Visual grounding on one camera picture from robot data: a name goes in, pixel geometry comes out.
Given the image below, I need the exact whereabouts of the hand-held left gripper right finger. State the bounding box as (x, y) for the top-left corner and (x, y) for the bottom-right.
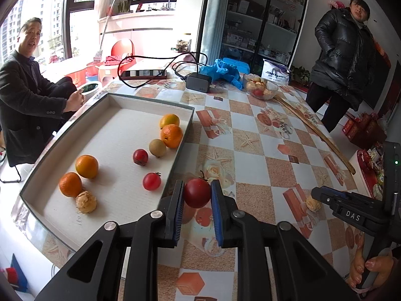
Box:
(211, 179), (358, 301)

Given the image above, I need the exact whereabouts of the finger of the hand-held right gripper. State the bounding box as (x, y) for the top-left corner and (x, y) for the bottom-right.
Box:
(311, 187), (339, 210)
(321, 186), (353, 201)

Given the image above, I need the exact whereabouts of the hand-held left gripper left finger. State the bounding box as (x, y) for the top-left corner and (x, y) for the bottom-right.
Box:
(36, 180), (185, 301)

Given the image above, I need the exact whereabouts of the beige wrinkled fruit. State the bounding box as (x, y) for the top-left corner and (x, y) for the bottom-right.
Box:
(75, 191), (98, 214)
(305, 195), (322, 211)

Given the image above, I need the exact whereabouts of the brown round fruit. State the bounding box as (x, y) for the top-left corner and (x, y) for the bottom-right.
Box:
(149, 138), (167, 158)

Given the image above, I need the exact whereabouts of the orange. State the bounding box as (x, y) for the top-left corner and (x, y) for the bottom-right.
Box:
(160, 124), (183, 149)
(75, 155), (99, 179)

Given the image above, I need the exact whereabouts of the yellow-orange citrus fruit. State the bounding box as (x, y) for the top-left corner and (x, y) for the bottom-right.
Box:
(159, 114), (180, 130)

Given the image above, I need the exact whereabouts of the grey tray white inside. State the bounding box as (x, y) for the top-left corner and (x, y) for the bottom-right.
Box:
(19, 92), (195, 253)

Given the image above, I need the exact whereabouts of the dark orange mandarin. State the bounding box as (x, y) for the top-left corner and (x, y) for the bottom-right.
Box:
(59, 172), (83, 198)

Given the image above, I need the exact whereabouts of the person's right hand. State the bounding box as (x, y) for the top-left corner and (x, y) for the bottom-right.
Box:
(348, 251), (395, 292)

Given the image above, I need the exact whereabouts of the pile of snack packets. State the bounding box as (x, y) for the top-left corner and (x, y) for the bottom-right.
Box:
(365, 144), (387, 199)

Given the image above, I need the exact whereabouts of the small red gift box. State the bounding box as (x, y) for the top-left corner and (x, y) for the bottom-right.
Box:
(342, 117), (361, 140)

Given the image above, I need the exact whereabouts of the long wooden board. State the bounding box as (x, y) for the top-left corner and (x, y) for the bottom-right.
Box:
(273, 96), (357, 175)

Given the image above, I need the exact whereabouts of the large red gift box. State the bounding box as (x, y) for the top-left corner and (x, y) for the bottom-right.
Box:
(357, 113), (389, 149)

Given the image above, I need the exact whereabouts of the black television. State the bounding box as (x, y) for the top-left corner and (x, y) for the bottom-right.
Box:
(370, 50), (392, 110)

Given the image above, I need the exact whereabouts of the glass fruit bowl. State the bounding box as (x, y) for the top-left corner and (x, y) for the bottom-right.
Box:
(242, 73), (279, 100)

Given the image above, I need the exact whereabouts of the green potted plant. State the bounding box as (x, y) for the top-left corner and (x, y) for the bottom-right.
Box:
(290, 66), (311, 85)

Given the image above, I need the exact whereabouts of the pile of mixed fruit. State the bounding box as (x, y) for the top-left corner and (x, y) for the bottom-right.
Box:
(246, 74), (274, 98)

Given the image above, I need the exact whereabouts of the black power adapter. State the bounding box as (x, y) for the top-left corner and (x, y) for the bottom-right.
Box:
(186, 72), (212, 94)

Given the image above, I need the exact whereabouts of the white printed bag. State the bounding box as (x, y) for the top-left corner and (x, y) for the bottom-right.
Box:
(261, 59), (290, 86)

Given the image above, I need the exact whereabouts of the black smartphone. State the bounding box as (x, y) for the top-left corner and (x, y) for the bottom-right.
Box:
(120, 69), (167, 80)

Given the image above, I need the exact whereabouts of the blue plastic bag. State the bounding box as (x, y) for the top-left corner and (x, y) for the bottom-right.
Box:
(199, 58), (248, 90)

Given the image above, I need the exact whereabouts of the blue plastic crate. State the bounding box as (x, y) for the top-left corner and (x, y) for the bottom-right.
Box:
(221, 57), (250, 72)

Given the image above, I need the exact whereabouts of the red chair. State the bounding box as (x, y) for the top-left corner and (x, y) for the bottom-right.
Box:
(110, 38), (137, 66)

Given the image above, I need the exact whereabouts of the glass door cabinet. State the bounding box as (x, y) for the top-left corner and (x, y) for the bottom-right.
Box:
(216, 0), (311, 69)

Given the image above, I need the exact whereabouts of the grey curtain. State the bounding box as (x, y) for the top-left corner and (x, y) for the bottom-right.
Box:
(199, 0), (231, 60)

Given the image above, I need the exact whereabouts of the metal pole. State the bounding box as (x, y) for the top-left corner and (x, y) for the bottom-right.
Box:
(98, 0), (121, 51)

